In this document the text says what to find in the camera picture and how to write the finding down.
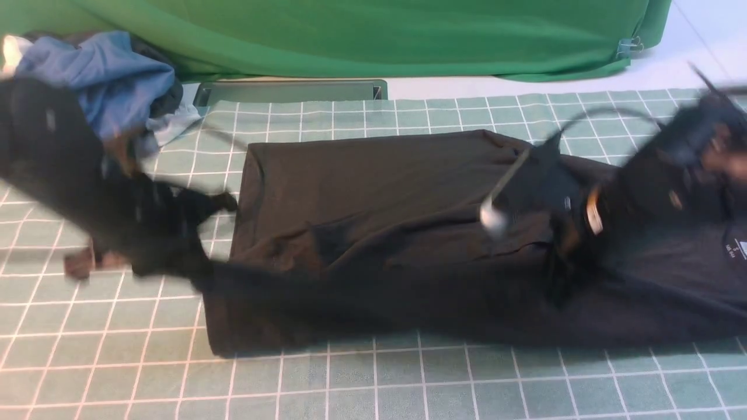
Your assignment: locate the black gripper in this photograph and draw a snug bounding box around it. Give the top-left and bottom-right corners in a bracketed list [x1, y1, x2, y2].
[64, 175, 238, 292]

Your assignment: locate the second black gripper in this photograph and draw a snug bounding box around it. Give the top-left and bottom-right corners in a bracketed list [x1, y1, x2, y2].
[479, 141, 619, 304]

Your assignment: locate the dark gray long-sleeved shirt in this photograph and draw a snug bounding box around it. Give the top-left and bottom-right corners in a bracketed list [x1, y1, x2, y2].
[204, 129, 745, 357]

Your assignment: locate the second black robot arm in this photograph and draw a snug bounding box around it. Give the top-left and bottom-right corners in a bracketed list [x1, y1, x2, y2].
[479, 85, 745, 304]

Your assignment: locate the white crumpled garment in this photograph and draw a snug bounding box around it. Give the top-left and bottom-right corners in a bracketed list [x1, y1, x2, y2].
[2, 31, 200, 156]

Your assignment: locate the green checkered tablecloth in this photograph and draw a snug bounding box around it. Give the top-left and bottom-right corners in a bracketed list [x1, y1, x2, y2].
[2, 89, 745, 419]

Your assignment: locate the gray metal tray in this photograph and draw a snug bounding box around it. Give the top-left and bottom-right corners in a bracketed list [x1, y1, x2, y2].
[194, 79, 389, 107]

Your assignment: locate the metal binder clip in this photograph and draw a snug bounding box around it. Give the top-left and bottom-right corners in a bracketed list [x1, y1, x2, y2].
[615, 36, 645, 60]

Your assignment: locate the green backdrop cloth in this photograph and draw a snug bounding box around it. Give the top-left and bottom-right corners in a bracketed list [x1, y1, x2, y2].
[1, 1, 671, 82]

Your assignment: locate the black cable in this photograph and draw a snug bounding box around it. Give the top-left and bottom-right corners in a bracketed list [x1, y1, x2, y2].
[546, 61, 747, 152]

